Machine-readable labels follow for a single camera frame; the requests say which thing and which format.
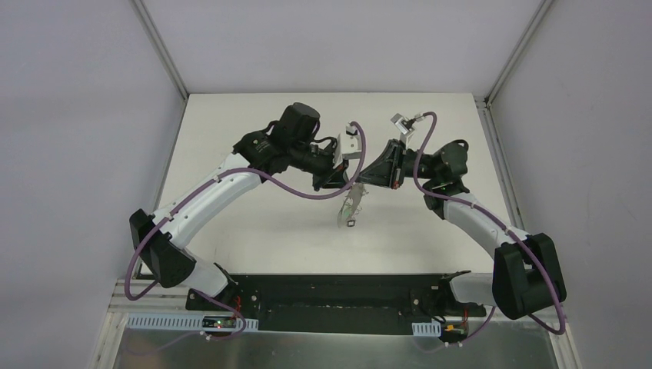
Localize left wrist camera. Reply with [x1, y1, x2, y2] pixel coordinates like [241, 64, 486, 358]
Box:
[333, 130, 362, 167]

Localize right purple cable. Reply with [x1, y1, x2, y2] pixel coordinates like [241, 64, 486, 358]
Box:
[411, 111, 567, 354]

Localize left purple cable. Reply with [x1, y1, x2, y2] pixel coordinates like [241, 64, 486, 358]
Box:
[121, 121, 368, 357]

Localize aluminium frame rail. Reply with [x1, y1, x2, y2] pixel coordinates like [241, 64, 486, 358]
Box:
[108, 279, 189, 312]

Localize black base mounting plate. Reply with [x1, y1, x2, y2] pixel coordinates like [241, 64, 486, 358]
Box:
[216, 274, 486, 335]

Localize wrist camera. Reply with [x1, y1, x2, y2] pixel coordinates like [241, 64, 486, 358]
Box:
[391, 113, 421, 138]
[333, 130, 362, 167]

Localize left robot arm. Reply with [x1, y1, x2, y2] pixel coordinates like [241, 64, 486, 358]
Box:
[128, 102, 366, 311]

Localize purple cable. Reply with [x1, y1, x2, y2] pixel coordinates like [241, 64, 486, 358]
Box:
[411, 111, 567, 354]
[121, 121, 368, 357]

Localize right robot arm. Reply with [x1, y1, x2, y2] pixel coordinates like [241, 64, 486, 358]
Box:
[357, 139, 567, 320]

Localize white slotted cable duct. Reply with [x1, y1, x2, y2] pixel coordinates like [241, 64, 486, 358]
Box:
[125, 313, 442, 337]

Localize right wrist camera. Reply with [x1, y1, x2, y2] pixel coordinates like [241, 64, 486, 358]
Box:
[391, 113, 421, 138]

